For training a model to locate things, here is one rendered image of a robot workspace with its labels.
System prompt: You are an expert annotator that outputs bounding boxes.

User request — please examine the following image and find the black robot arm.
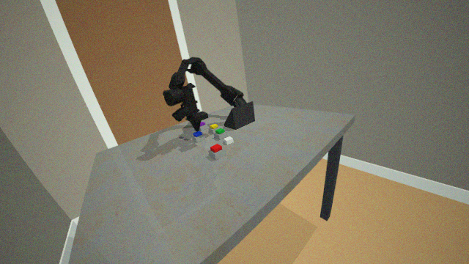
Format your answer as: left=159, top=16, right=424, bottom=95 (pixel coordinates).
left=163, top=57, right=247, bottom=122

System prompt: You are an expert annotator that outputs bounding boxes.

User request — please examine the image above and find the red button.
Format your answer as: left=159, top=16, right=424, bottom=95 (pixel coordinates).
left=208, top=144, right=226, bottom=160

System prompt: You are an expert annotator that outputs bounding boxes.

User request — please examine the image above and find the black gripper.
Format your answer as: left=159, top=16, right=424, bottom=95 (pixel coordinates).
left=182, top=98, right=208, bottom=132

